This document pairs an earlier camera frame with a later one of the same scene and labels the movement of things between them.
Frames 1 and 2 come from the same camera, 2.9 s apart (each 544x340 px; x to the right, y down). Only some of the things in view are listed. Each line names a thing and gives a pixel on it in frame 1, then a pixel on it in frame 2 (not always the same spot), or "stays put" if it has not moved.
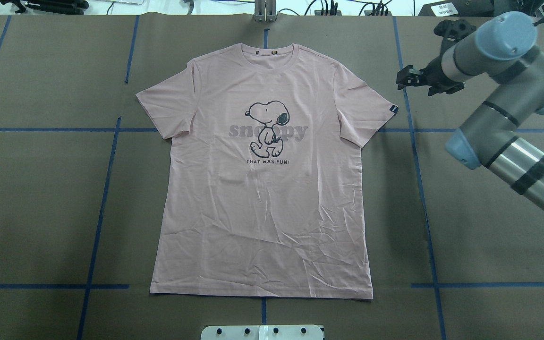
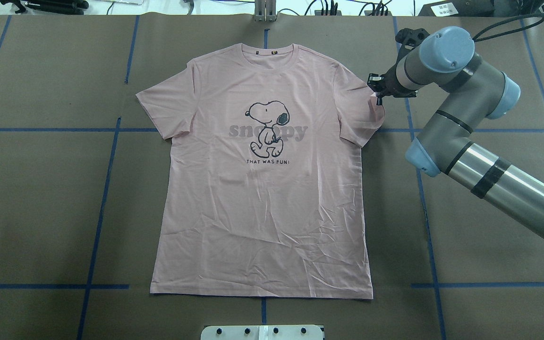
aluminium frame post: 265,11 stays put
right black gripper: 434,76 -> 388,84
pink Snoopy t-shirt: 262,196 stays put
